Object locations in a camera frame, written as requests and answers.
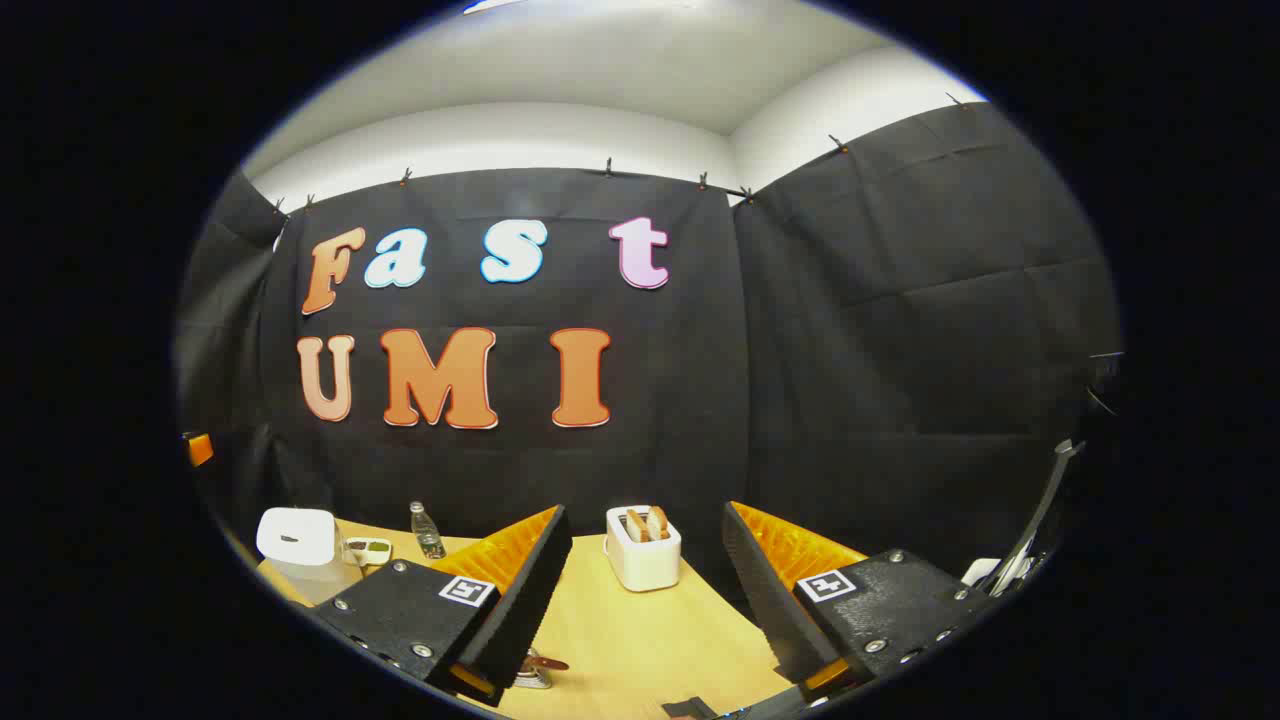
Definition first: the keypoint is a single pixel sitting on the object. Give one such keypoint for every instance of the toast bread slice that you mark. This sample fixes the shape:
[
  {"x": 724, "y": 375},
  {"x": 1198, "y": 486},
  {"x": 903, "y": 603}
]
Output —
[
  {"x": 657, "y": 521},
  {"x": 636, "y": 525}
]

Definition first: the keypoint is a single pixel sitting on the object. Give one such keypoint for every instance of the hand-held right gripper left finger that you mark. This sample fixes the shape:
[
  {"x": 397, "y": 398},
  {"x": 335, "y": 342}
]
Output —
[{"x": 530, "y": 600}]

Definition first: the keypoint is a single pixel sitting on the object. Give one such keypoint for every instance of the black backdrop cloth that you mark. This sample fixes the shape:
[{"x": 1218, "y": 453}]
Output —
[{"x": 700, "y": 350}]

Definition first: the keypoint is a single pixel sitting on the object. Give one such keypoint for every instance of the white divided seasoning dish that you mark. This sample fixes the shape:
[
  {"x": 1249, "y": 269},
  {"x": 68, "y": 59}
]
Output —
[{"x": 375, "y": 548}]

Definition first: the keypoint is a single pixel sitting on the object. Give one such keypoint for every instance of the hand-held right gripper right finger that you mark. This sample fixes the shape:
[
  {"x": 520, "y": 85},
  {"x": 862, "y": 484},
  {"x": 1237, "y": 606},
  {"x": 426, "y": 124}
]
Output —
[{"x": 770, "y": 600}]

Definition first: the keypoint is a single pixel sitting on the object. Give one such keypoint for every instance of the white rice cooker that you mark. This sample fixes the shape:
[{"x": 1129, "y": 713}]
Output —
[{"x": 295, "y": 540}]

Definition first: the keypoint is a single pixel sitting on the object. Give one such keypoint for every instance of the clear plastic water bottle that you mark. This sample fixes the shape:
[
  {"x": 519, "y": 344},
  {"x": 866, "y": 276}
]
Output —
[{"x": 428, "y": 535}]

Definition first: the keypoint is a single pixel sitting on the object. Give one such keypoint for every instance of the white toaster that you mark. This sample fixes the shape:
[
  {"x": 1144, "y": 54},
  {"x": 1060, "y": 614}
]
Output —
[{"x": 643, "y": 565}]

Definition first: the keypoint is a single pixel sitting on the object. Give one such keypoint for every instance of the dark metal stand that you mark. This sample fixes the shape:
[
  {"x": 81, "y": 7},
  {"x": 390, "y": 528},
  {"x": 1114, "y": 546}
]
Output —
[{"x": 1040, "y": 510}]

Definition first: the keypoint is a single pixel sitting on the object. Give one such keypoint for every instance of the white side shelf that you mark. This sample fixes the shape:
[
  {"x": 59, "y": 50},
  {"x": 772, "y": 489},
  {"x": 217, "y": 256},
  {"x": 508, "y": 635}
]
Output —
[{"x": 985, "y": 572}]

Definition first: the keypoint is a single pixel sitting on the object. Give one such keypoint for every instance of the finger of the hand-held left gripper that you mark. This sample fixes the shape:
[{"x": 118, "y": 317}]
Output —
[{"x": 200, "y": 449}]

